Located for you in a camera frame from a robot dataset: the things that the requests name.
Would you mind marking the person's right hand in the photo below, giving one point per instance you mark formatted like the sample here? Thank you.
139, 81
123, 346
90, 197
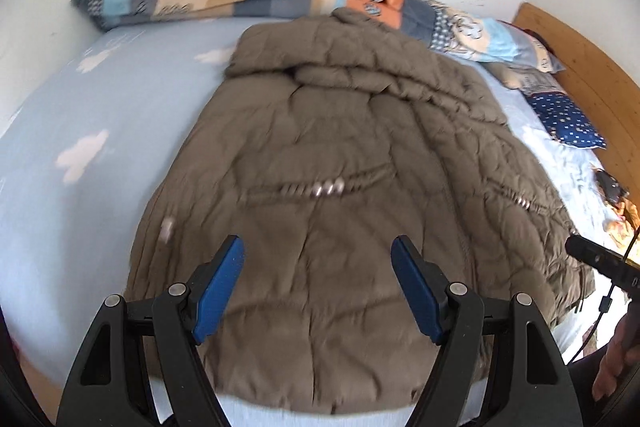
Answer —
620, 357

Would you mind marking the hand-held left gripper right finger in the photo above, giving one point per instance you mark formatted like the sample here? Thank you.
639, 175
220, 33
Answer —
415, 289

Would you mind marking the beige patterned pillow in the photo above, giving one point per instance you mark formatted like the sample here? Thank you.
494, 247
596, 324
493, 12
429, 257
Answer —
525, 79

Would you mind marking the wooden headboard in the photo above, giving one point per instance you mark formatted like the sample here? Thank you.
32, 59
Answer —
590, 72

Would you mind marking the orange crumpled item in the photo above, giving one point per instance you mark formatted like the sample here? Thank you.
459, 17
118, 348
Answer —
622, 222

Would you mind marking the bed with cloud-print sheet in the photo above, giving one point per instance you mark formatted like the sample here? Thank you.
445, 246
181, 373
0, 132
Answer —
100, 107

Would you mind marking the small black object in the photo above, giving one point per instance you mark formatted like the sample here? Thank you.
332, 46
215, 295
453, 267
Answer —
610, 187

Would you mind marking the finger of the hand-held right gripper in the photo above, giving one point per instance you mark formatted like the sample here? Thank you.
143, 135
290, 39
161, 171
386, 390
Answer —
600, 259

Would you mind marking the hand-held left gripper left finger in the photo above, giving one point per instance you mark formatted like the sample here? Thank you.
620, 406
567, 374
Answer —
220, 287

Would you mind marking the dark red cloth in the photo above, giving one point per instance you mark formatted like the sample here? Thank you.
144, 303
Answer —
537, 38

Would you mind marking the brown puffer jacket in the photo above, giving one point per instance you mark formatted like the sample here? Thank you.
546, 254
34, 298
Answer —
325, 147

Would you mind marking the navy dotted pillow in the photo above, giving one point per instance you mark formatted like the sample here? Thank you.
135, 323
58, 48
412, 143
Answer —
565, 117

